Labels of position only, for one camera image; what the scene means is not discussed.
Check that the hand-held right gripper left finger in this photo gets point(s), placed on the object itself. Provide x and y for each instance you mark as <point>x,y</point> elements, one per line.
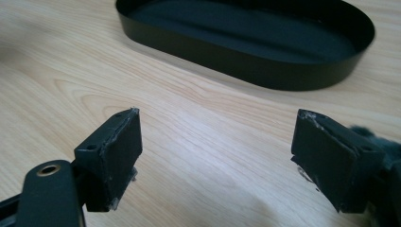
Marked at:
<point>112,160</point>

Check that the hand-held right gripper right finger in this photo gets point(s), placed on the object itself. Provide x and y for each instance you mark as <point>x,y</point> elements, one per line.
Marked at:
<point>327,160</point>

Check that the dark fuzzy cloth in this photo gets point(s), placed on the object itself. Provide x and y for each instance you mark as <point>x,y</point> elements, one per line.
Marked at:
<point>391,148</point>

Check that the black oval tray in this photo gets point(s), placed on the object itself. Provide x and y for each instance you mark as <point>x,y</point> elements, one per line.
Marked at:
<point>252,38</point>

